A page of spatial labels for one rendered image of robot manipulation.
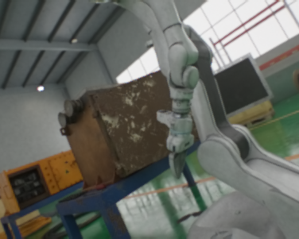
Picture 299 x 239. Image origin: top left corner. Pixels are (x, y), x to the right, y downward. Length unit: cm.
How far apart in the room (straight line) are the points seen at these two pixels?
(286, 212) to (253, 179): 14
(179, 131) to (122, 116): 76
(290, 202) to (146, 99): 101
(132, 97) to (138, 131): 23
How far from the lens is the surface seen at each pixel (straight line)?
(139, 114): 143
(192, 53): 68
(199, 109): 88
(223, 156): 83
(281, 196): 81
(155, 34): 93
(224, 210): 124
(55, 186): 412
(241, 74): 261
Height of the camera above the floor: 79
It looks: 7 degrees up
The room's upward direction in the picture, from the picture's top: 25 degrees counter-clockwise
